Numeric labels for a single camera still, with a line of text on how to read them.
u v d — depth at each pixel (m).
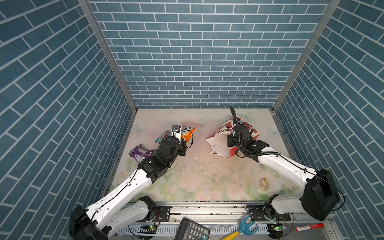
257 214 0.74
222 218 0.74
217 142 0.98
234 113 0.64
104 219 0.40
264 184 0.84
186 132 0.72
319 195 0.41
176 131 0.62
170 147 0.53
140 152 0.89
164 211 0.74
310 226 0.70
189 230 0.68
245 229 0.68
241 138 0.62
